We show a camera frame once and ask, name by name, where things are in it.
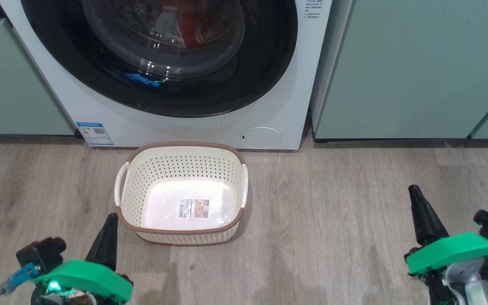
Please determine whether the paper label sticker in basket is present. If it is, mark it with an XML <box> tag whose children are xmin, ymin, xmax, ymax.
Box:
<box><xmin>177</xmin><ymin>198</ymin><xmax>210</xmax><ymax>219</ymax></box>

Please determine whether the white front-load washing machine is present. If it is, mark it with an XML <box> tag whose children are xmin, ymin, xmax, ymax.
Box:
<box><xmin>0</xmin><ymin>0</ymin><xmax>333</xmax><ymax>151</ymax></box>

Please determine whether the cream laundry basket brown rim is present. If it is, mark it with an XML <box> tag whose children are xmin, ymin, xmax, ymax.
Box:
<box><xmin>114</xmin><ymin>142</ymin><xmax>249</xmax><ymax>246</ymax></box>

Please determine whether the pale green cabinet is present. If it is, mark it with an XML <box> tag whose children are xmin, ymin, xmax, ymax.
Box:
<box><xmin>0</xmin><ymin>0</ymin><xmax>76</xmax><ymax>136</ymax></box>
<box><xmin>312</xmin><ymin>0</ymin><xmax>488</xmax><ymax>142</ymax></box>

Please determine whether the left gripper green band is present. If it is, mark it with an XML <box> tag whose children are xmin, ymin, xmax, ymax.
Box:
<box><xmin>32</xmin><ymin>213</ymin><xmax>133</xmax><ymax>303</ymax></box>

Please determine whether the blue energy label sticker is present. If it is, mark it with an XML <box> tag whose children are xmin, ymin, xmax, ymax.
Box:
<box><xmin>75</xmin><ymin>122</ymin><xmax>114</xmax><ymax>147</ymax></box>

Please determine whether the left cable blue connector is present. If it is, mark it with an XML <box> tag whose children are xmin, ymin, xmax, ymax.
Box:
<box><xmin>0</xmin><ymin>263</ymin><xmax>39</xmax><ymax>305</ymax></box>

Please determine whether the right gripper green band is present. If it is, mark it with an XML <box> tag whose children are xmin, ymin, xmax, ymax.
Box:
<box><xmin>404</xmin><ymin>185</ymin><xmax>488</xmax><ymax>276</ymax></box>

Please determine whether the round white filter cover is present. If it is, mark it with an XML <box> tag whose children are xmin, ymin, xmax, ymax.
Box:
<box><xmin>240</xmin><ymin>127</ymin><xmax>282</xmax><ymax>149</ymax></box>

